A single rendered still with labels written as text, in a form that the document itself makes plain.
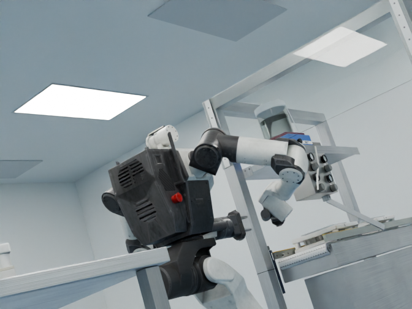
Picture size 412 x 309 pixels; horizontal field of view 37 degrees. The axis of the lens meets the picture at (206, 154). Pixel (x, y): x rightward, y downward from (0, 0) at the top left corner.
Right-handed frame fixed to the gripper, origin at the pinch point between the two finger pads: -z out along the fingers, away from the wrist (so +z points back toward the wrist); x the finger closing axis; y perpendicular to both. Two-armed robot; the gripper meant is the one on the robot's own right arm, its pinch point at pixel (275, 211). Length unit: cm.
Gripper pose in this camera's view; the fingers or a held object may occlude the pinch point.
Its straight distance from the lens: 251.6
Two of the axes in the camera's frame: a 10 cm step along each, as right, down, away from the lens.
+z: -1.2, -2.1, -9.7
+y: 9.5, -3.1, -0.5
